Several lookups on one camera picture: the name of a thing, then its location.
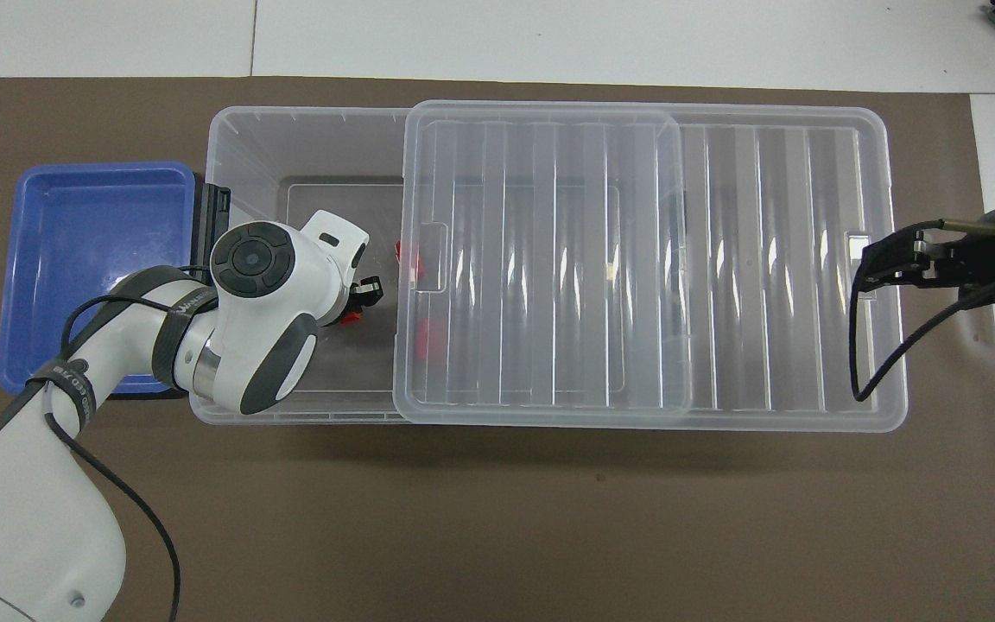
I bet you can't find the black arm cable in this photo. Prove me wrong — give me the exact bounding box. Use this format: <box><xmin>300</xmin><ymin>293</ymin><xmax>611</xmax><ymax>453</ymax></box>
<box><xmin>44</xmin><ymin>263</ymin><xmax>222</xmax><ymax>622</ymax></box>
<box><xmin>847</xmin><ymin>220</ymin><xmax>995</xmax><ymax>403</ymax></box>

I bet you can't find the black box latch handle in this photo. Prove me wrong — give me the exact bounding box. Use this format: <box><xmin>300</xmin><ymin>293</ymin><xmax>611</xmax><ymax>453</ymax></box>
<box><xmin>193</xmin><ymin>173</ymin><xmax>232</xmax><ymax>269</ymax></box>

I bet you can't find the clear plastic storage box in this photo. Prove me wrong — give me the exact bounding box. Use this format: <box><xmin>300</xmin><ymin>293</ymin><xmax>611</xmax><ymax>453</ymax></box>
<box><xmin>189</xmin><ymin>105</ymin><xmax>694</xmax><ymax>426</ymax></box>

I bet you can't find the clear ribbed plastic lid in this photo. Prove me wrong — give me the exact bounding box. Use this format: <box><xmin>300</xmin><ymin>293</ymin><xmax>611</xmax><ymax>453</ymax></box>
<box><xmin>392</xmin><ymin>100</ymin><xmax>909</xmax><ymax>433</ymax></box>

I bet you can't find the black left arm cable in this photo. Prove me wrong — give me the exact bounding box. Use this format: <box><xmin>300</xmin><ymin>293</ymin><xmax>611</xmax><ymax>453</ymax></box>
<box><xmin>44</xmin><ymin>263</ymin><xmax>222</xmax><ymax>622</ymax></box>

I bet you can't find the blue plastic tray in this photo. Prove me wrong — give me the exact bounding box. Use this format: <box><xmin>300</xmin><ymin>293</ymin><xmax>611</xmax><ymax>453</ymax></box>
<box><xmin>0</xmin><ymin>162</ymin><xmax>205</xmax><ymax>397</ymax></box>

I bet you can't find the brown paper table mat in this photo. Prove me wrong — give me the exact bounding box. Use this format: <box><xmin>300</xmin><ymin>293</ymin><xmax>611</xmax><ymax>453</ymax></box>
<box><xmin>0</xmin><ymin>76</ymin><xmax>995</xmax><ymax>622</ymax></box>

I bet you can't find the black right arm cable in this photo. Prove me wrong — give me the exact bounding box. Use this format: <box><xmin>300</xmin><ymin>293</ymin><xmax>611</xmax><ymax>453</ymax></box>
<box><xmin>847</xmin><ymin>220</ymin><xmax>995</xmax><ymax>403</ymax></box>

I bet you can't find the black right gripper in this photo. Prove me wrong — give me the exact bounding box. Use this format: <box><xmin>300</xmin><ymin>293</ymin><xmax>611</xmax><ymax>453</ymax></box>
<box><xmin>853</xmin><ymin>222</ymin><xmax>995</xmax><ymax>290</ymax></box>

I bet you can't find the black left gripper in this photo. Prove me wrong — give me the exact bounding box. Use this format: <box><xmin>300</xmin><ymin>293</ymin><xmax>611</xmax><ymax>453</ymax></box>
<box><xmin>347</xmin><ymin>275</ymin><xmax>384</xmax><ymax>316</ymax></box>

